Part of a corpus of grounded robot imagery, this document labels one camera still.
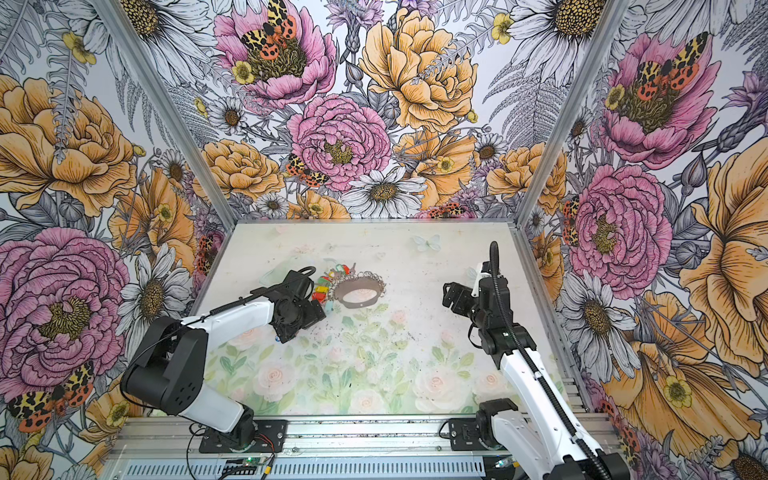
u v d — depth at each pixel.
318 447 0.74
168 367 0.45
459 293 0.72
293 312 0.75
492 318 0.60
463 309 0.73
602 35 0.75
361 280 1.05
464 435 0.74
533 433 0.56
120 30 0.73
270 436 0.73
